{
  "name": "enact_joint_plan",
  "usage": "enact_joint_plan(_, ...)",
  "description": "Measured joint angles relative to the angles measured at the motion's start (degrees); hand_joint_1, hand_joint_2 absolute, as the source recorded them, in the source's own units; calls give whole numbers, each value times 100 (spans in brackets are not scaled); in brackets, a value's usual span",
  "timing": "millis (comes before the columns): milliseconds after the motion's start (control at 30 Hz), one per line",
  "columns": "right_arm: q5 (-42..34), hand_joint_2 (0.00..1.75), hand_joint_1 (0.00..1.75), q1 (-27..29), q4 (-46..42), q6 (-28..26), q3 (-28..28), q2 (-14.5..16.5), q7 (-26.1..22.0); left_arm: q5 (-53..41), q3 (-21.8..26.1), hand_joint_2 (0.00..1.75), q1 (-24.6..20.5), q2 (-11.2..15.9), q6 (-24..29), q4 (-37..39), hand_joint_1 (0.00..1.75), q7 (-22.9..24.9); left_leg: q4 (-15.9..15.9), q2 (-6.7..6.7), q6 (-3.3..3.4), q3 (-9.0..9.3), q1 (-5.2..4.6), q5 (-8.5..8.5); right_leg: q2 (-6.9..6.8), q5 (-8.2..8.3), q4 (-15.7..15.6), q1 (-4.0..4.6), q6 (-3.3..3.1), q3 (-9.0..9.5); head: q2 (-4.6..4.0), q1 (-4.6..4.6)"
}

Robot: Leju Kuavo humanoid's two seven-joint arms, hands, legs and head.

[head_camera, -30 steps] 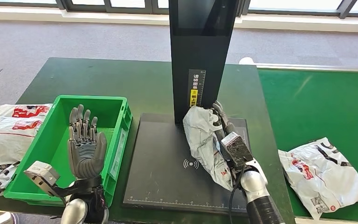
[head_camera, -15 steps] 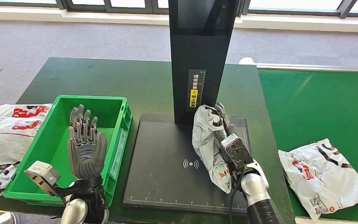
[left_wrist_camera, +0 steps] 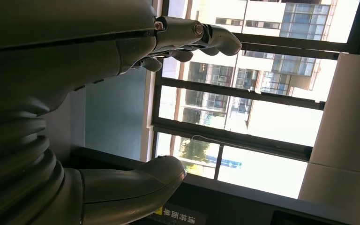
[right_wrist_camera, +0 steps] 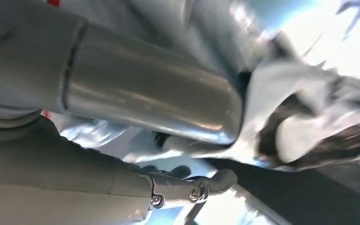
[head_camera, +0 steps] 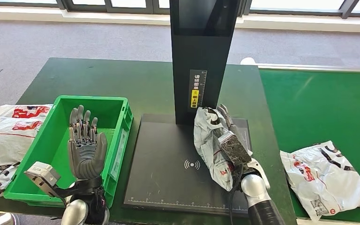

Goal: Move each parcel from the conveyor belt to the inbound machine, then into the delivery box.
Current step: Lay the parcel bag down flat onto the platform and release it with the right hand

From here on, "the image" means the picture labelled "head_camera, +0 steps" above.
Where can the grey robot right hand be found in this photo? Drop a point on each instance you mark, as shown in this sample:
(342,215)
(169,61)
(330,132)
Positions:
(226,119)

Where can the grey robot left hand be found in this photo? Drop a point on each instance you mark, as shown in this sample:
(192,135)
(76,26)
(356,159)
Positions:
(86,161)

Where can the white plastic courier parcel bag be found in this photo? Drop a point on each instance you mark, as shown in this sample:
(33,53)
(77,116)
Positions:
(9,112)
(329,183)
(3,146)
(208,146)

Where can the white conveyor roller end cap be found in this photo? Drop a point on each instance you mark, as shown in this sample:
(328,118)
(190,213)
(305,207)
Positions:
(248,61)

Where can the black inbound scanner machine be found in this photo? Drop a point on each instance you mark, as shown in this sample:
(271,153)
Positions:
(167,174)

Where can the clear crate label holder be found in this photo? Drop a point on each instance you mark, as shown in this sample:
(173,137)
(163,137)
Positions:
(119,155)

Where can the green plastic crate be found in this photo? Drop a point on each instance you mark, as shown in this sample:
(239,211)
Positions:
(55,149)

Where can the black yellow scanner label sticker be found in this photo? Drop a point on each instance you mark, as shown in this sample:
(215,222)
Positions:
(197,90)

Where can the dark green table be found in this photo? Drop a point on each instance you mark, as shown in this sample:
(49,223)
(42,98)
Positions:
(105,77)

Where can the silver rounded metal part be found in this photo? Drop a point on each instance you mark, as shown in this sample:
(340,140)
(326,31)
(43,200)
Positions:
(0,220)

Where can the dark scanner screen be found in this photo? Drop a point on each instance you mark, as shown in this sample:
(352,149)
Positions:
(195,12)

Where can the white window sill ledge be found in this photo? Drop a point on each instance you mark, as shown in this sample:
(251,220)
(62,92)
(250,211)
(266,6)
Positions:
(43,15)

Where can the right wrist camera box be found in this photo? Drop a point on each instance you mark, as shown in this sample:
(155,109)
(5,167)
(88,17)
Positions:
(234,149)

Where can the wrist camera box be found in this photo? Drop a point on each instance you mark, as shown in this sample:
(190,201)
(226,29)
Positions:
(43,174)
(234,149)

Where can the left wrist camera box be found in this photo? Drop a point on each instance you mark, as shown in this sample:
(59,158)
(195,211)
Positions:
(43,174)

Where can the silver conveyor side rail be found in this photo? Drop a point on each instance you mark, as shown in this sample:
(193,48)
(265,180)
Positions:
(323,67)
(354,223)

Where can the dark window frame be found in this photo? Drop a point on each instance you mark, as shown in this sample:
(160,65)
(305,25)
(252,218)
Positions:
(130,10)

